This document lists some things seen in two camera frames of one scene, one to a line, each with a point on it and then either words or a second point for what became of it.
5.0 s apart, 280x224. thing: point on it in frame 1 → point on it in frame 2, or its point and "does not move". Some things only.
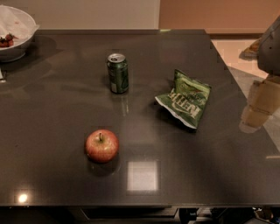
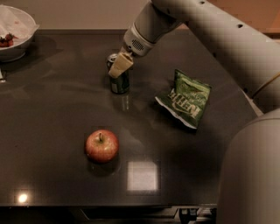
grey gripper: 270,51 → 136,42
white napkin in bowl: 15,23 does not move
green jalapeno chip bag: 187,100 does not move
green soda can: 118,71 does not move
